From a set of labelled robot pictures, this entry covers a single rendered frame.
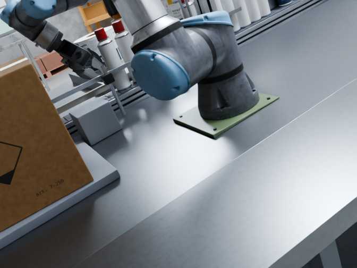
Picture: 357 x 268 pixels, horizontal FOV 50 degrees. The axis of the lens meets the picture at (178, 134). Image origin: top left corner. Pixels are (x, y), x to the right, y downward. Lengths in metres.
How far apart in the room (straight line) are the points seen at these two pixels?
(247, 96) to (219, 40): 0.15
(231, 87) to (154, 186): 0.29
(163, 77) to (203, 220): 0.29
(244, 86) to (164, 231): 0.41
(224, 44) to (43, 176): 0.47
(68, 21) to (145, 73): 8.51
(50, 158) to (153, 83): 0.25
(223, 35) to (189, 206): 0.39
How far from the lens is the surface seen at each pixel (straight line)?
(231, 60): 0.87
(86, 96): 1.29
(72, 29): 9.27
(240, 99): 0.88
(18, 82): 0.77
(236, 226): 0.58
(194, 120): 0.93
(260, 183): 0.65
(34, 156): 0.80
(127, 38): 1.26
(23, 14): 1.14
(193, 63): 0.77
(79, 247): 0.70
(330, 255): 1.10
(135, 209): 0.71
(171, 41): 0.75
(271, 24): 1.54
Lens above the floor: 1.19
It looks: 23 degrees down
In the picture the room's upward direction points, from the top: 22 degrees counter-clockwise
